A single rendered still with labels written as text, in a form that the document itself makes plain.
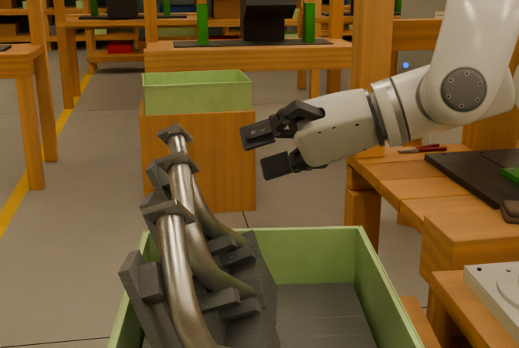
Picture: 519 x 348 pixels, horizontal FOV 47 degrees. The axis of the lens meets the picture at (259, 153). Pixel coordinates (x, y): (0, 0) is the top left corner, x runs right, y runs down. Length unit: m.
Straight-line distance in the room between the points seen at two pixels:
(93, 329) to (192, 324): 2.05
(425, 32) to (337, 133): 1.21
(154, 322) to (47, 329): 2.08
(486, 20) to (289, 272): 0.67
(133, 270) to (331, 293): 0.60
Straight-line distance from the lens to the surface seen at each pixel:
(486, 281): 1.20
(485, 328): 1.12
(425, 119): 0.73
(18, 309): 2.90
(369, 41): 1.75
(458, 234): 1.32
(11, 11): 10.89
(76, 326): 2.70
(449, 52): 0.67
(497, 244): 1.35
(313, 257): 1.17
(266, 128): 0.73
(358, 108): 0.72
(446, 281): 1.25
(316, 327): 1.07
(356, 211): 1.88
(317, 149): 0.75
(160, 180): 0.94
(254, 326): 0.92
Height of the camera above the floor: 1.44
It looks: 18 degrees down
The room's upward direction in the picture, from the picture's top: straight up
